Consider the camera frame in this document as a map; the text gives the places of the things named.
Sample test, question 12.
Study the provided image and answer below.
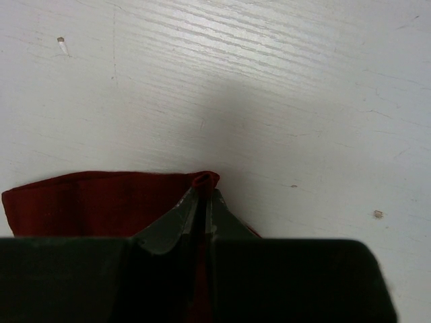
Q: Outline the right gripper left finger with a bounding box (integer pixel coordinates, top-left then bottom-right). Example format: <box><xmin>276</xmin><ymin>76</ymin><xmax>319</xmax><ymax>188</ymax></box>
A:
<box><xmin>134</xmin><ymin>188</ymin><xmax>199</xmax><ymax>254</ymax></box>

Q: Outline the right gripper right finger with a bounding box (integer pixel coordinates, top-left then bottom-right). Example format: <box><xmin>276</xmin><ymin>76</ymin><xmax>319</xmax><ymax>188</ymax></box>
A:
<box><xmin>205</xmin><ymin>189</ymin><xmax>249</xmax><ymax>239</ymax></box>

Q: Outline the dark red t shirt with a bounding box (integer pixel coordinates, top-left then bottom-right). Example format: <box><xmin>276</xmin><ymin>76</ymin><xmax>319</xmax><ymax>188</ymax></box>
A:
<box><xmin>1</xmin><ymin>170</ymin><xmax>263</xmax><ymax>323</ymax></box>

